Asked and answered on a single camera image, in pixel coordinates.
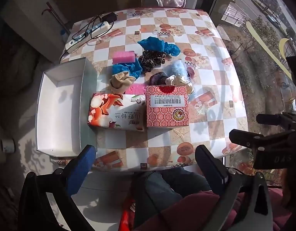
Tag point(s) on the person's right hand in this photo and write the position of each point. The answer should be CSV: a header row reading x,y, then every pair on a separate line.
x,y
287,190

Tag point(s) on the red patterned box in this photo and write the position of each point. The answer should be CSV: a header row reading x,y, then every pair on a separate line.
x,y
167,108

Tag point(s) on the black power adapter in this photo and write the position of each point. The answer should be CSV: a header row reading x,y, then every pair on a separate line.
x,y
109,16

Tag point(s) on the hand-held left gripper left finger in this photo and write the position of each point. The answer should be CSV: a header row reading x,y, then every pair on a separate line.
x,y
81,170

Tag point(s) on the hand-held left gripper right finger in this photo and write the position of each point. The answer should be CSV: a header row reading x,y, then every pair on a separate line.
x,y
210,166

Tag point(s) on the leopard print scrunchie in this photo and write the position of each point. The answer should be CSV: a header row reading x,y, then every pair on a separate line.
x,y
149,60

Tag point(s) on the checkered vinyl tablecloth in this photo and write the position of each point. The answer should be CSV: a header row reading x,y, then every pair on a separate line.
x,y
205,89

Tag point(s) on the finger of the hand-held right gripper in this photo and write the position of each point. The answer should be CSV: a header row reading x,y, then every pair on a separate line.
x,y
244,137
270,119

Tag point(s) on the blue plastic shoe cover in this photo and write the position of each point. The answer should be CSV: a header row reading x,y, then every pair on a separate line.
x,y
127,67
151,43
171,49

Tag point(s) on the red plastic bag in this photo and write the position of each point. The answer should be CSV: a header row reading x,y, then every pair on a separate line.
x,y
127,216

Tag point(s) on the purple knit sock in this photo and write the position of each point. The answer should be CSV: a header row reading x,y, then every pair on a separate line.
x,y
157,79

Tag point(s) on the light blue fluffy scrunchie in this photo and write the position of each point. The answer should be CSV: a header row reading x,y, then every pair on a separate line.
x,y
176,68

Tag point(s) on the yellow window decal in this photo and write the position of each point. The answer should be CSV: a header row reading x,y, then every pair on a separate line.
x,y
263,45

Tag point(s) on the orange white tissue pack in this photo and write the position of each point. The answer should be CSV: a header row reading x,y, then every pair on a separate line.
x,y
116,112

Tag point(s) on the beige knit sock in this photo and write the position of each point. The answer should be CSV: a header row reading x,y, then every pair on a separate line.
x,y
121,83

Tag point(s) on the pink sponge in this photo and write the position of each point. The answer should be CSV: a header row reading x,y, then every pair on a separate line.
x,y
123,57
138,89

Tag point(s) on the white power strip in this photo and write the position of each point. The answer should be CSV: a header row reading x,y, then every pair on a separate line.
x,y
95,30

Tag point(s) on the person's red garment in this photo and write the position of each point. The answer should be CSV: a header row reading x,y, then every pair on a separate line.
x,y
191,211

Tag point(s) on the person's jeans leg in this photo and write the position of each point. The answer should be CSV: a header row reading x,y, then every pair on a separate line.
x,y
162,192

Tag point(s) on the white cardboard box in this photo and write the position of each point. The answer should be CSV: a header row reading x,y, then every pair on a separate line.
x,y
59,110

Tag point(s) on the white polka dot scrunchie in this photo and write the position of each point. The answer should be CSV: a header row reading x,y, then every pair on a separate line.
x,y
179,81

